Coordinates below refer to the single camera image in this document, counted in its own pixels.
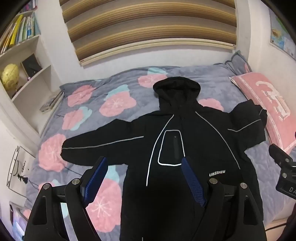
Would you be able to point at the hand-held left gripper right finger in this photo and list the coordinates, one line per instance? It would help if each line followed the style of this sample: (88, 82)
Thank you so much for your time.
(193, 184)

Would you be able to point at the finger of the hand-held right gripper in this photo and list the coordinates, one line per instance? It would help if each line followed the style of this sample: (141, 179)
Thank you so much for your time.
(278, 153)

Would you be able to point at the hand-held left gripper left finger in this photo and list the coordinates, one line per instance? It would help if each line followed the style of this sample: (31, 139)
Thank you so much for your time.
(94, 182)

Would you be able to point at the black hooded jacket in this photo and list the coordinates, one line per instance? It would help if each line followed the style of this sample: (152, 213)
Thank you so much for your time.
(180, 129)

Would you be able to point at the pink pillow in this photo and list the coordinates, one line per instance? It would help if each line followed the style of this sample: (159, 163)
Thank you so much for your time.
(266, 97)

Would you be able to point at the grey floral blanket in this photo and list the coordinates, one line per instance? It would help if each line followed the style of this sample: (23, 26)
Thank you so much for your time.
(97, 111)

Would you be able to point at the white printed paper bag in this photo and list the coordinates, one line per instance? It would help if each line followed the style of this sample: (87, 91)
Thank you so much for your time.
(19, 171)

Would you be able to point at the pale storage box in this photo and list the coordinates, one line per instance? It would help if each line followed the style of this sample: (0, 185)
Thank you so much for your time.
(19, 222)

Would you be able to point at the grey pillow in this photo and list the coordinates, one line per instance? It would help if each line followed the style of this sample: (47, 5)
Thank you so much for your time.
(238, 62)

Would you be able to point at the black box on shelf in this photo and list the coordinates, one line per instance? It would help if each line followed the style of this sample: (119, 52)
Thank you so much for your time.
(31, 64)

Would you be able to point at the yellow globe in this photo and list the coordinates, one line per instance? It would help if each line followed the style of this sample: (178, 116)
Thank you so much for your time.
(9, 76)

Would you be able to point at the white bookshelf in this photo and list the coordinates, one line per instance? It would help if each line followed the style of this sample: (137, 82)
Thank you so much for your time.
(31, 46)

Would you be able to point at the striped wooden window blind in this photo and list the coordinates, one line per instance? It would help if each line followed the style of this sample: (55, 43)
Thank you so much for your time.
(150, 23)

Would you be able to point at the row of colourful books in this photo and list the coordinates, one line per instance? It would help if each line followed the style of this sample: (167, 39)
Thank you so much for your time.
(22, 30)

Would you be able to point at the wall map poster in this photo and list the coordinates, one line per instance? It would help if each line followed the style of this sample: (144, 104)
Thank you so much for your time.
(281, 34)

